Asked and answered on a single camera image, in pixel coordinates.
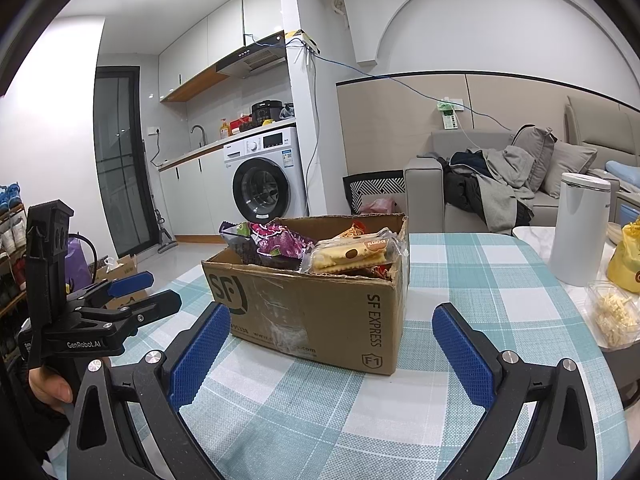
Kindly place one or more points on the pink cloth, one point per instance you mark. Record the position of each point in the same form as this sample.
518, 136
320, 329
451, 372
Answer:
380, 206

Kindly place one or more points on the white kitchen base cabinet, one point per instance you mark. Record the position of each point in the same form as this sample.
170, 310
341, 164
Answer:
200, 200

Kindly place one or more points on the purple and white snack packet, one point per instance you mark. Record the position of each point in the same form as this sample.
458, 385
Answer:
277, 240

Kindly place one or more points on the teal checkered tablecloth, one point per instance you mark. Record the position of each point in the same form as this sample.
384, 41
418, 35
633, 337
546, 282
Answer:
450, 270

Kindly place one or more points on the purple plastic bag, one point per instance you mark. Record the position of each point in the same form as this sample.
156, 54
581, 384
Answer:
75, 260

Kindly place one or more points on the dark snack packet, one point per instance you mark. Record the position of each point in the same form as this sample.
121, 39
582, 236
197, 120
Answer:
240, 240

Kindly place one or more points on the white washing machine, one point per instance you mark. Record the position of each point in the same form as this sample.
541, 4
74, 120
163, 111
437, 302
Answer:
260, 150

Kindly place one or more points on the steel kitchen faucet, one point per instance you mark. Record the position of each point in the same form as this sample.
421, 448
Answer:
203, 137

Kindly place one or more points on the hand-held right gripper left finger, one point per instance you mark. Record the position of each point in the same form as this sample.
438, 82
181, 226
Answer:
200, 350

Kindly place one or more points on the light blue cushion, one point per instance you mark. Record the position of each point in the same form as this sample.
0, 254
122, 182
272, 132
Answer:
622, 175

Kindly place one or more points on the yellow soap bottle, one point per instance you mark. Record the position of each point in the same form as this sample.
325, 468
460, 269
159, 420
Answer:
224, 131

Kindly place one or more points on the person's left forearm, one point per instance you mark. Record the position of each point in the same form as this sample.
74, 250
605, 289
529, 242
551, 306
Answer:
25, 425

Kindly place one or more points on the white cylindrical bin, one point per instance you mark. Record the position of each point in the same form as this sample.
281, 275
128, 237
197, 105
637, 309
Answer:
577, 235

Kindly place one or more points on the person's left hand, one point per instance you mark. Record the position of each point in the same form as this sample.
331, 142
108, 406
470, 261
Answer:
50, 387

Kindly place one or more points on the clear food container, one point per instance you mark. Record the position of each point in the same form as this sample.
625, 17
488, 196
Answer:
615, 315

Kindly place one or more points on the brown cardboard box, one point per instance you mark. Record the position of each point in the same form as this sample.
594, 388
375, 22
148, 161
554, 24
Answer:
310, 310

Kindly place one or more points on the black framed glass door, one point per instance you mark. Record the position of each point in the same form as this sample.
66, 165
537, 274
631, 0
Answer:
120, 160

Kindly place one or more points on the red box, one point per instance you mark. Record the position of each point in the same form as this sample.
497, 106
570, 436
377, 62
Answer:
241, 124

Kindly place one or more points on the yellow plastic bag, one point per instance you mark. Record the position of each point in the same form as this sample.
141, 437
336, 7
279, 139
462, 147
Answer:
625, 265

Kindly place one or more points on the dark grey cushion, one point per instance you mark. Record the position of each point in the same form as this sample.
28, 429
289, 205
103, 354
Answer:
537, 155

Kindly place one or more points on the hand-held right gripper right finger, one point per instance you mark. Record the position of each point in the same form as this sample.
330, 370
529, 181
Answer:
462, 355

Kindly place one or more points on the dark jacket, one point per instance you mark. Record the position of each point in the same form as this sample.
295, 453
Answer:
460, 190

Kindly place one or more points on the red snack packet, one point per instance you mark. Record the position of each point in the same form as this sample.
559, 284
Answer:
382, 271

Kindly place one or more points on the dark plastic bag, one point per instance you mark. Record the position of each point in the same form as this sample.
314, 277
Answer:
287, 111

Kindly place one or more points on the grey floor mop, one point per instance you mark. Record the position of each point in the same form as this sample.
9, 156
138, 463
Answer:
165, 245

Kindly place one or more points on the light grey cushion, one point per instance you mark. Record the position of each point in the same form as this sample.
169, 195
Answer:
570, 165

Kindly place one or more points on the white router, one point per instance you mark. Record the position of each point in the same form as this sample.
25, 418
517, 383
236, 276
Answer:
307, 42

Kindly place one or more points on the cardboard box cat print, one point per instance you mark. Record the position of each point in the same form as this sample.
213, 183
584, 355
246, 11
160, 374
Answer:
125, 265

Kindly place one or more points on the black white patterned basket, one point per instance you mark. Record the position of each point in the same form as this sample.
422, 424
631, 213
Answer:
375, 187

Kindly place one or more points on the grey jacket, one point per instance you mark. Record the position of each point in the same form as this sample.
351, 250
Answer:
500, 180

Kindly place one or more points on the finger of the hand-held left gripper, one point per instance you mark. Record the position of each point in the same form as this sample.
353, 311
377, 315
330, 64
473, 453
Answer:
160, 302
132, 282

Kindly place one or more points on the steel range hood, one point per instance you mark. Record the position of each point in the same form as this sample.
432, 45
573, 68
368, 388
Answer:
255, 57

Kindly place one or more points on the clear cracker packet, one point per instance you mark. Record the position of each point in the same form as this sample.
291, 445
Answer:
340, 255

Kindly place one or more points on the shoe rack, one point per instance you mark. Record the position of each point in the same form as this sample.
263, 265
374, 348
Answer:
10, 280

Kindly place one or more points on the white wall-mounted device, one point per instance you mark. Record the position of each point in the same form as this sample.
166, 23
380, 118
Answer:
450, 117

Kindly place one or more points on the white wall cabinets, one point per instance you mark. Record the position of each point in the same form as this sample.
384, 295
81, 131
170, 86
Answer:
200, 50

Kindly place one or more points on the grey sofa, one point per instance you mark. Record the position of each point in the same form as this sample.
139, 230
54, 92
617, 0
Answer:
425, 195

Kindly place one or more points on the black pressure cooker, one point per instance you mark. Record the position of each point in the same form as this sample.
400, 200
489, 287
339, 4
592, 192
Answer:
265, 112

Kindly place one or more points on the blue sneaker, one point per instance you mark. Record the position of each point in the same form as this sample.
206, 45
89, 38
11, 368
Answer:
10, 197

